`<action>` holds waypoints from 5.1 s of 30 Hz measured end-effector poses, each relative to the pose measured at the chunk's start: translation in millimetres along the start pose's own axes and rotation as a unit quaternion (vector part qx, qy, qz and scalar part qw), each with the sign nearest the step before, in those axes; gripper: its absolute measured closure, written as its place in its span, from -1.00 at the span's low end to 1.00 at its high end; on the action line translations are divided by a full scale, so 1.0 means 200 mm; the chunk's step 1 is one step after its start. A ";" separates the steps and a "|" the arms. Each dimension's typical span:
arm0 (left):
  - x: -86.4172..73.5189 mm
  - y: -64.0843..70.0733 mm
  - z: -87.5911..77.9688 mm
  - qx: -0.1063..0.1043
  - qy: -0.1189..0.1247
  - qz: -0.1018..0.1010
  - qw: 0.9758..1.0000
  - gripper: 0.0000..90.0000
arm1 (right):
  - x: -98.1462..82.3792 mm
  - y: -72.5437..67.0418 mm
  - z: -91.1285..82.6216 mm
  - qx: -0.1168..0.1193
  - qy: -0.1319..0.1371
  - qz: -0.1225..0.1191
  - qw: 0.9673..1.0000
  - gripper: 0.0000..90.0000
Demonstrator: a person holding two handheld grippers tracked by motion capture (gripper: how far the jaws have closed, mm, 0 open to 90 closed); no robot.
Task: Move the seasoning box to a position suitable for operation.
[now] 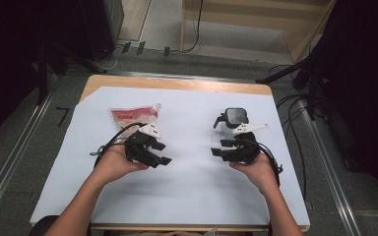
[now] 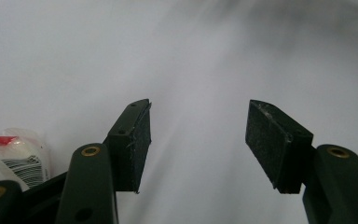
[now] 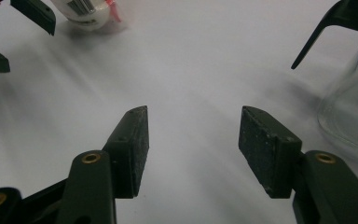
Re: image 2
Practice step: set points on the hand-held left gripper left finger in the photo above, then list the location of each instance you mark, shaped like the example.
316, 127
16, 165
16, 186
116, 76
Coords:
130, 149

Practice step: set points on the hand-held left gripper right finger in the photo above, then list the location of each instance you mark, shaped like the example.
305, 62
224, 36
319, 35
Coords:
273, 146

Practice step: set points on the clear red-topped refill pouch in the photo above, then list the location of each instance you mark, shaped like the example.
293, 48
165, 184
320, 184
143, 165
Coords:
18, 158

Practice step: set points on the white paper sheet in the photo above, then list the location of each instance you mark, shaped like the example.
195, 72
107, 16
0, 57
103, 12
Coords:
199, 62

